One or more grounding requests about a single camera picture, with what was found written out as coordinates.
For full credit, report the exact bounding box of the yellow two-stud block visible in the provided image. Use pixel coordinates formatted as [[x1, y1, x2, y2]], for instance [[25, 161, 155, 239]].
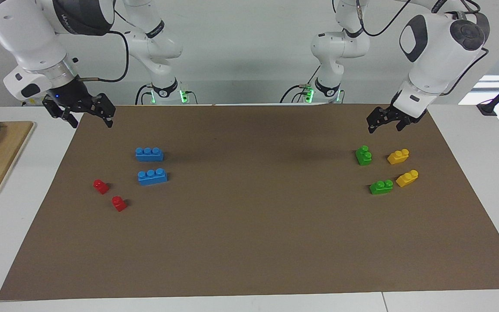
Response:
[[395, 169, 419, 188], [387, 149, 410, 165]]

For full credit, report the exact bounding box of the brown table mat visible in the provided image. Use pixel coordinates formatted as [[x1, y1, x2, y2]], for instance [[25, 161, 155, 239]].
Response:
[[0, 104, 499, 301]]

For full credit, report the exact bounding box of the wooden cutting board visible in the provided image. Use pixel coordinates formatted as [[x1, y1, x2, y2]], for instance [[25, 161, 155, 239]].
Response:
[[0, 121, 36, 201]]

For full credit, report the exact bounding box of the blue three-stud block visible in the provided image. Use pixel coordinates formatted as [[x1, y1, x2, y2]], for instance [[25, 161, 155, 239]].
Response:
[[135, 147, 164, 162], [137, 168, 168, 186]]

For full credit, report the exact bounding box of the green two-stud block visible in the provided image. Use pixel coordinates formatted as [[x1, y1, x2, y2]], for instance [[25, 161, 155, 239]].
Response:
[[369, 179, 394, 195], [355, 145, 373, 166]]

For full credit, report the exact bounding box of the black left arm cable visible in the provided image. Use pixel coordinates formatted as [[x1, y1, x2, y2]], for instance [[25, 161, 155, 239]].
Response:
[[442, 47, 491, 97]]

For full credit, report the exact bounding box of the black base cable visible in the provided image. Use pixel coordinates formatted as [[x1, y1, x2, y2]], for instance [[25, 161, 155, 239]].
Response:
[[135, 84, 152, 105], [280, 65, 321, 104]]

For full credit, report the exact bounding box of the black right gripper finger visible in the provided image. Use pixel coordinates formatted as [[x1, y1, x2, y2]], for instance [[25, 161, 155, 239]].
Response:
[[91, 93, 117, 128], [42, 96, 79, 128]]

